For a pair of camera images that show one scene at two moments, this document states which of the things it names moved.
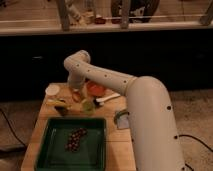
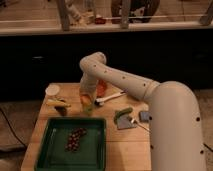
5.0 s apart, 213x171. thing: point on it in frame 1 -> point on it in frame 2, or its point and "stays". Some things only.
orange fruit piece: [76, 96] -> [85, 99]
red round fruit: [96, 89] stays
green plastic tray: [91, 153] stays
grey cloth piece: [123, 122] stays
